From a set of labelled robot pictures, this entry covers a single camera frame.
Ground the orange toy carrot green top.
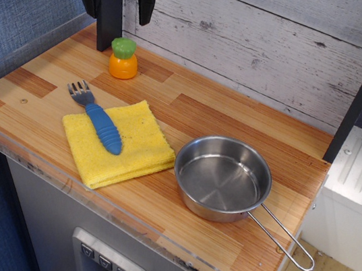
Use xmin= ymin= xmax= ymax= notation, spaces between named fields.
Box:
xmin=109 ymin=37 xmax=138 ymax=80

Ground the yellow folded cloth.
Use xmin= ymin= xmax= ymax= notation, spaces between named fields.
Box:
xmin=62 ymin=100 xmax=175 ymax=189

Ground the clear acrylic edge guard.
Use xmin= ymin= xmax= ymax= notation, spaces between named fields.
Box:
xmin=0 ymin=117 xmax=332 ymax=271

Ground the grey toy cabinet front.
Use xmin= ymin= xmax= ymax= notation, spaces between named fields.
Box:
xmin=7 ymin=160 xmax=187 ymax=271

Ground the silver dispenser button panel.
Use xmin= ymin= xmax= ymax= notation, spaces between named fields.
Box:
xmin=72 ymin=227 xmax=145 ymax=271

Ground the white toy sink unit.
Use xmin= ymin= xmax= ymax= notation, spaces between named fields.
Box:
xmin=302 ymin=127 xmax=362 ymax=271

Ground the blue-handled metal fork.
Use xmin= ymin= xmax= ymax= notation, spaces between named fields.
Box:
xmin=67 ymin=80 xmax=123 ymax=155

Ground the steel pot with wire handle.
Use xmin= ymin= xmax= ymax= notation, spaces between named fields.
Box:
xmin=174 ymin=135 xmax=315 ymax=271

